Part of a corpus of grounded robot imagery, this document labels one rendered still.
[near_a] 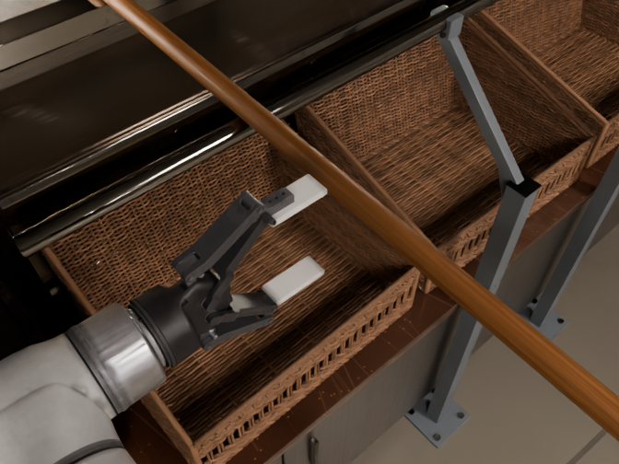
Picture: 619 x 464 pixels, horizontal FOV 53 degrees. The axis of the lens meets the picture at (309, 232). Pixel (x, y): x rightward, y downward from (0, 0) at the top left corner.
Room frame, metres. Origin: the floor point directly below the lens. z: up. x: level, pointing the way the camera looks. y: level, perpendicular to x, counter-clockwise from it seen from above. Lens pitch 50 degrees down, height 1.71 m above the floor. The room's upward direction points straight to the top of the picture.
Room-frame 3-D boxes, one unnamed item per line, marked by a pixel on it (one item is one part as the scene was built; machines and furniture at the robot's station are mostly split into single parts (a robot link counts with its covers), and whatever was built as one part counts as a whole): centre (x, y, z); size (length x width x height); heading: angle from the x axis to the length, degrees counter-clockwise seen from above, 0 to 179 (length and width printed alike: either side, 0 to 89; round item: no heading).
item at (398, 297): (0.72, 0.14, 0.72); 0.56 x 0.49 x 0.28; 132
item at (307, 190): (0.41, 0.02, 1.26); 0.07 x 0.03 x 0.01; 130
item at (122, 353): (0.28, 0.18, 1.19); 0.09 x 0.06 x 0.09; 40
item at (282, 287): (0.41, 0.02, 1.12); 0.07 x 0.03 x 0.01; 130
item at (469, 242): (1.11, -0.32, 0.72); 0.56 x 0.49 x 0.28; 129
